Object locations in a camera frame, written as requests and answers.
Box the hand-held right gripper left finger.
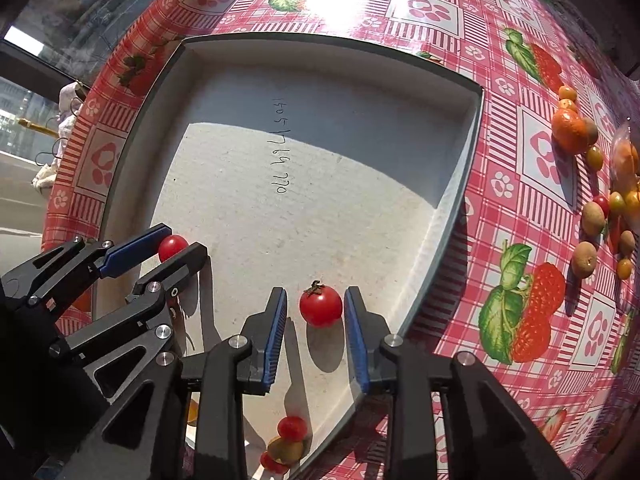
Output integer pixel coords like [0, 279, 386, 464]
[50, 287, 288, 480]

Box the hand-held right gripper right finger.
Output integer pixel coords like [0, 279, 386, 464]
[344, 286, 576, 480]

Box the clear glass bowl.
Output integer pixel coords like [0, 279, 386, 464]
[610, 117, 640, 231]

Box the red cherry tomato with stem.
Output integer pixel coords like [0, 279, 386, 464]
[299, 281, 344, 328]

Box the white shallow cardboard box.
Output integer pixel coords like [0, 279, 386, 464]
[92, 32, 485, 480]

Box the large mandarin orange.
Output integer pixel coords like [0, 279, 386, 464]
[551, 100, 588, 156]

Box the white bundle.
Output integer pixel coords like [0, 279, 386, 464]
[32, 82, 88, 191]

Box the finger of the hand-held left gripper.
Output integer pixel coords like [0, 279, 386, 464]
[50, 242, 208, 401]
[15, 224, 174, 318]

